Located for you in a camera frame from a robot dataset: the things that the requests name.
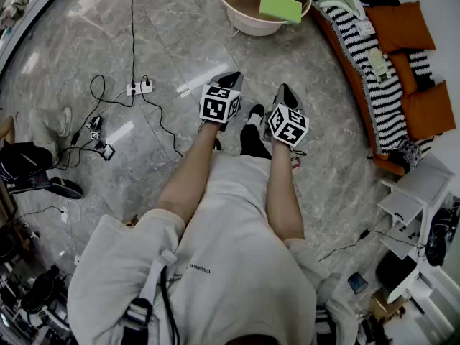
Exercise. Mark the person's grey sweatshirt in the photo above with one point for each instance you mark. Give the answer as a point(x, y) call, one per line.
point(233, 257)

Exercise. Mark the black white patterned sofa throw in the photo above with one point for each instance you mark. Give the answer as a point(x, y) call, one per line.
point(381, 95)

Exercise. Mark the blue cup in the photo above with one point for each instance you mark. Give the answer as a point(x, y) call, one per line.
point(357, 283)

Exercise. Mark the person's left forearm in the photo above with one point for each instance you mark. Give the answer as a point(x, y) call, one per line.
point(188, 178)

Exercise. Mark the white power strip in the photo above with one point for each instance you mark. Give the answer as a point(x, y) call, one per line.
point(140, 88)

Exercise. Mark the small orange cushion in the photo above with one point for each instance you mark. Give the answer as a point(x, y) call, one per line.
point(404, 72)

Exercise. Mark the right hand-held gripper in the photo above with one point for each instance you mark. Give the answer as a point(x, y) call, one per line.
point(287, 128)

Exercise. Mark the grey black patterned cushion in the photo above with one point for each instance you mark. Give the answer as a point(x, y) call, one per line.
point(408, 156)

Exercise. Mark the person's black trousers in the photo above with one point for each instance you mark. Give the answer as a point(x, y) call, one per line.
point(253, 142)

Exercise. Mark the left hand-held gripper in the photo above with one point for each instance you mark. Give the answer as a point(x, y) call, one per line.
point(215, 104)

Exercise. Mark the beige packet with dark label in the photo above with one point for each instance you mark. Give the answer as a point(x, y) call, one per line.
point(379, 65)

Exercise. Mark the beige cloth bundle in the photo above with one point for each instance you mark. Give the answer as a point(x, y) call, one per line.
point(50, 124)

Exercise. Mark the green book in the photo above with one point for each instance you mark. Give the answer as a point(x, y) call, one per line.
point(280, 7)

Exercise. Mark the large orange cushion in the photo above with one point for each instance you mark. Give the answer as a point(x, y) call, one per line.
point(399, 27)
point(427, 111)

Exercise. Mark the small devices on floor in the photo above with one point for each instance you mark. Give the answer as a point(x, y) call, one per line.
point(104, 149)

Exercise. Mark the round glass coffee table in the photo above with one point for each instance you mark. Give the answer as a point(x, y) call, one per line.
point(244, 5)

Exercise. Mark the person's left shoe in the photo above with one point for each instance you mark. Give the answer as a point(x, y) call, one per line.
point(217, 144)

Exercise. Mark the white side cabinet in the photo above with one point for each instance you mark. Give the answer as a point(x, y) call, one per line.
point(420, 192)

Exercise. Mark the person's right forearm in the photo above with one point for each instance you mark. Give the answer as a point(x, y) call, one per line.
point(284, 192)

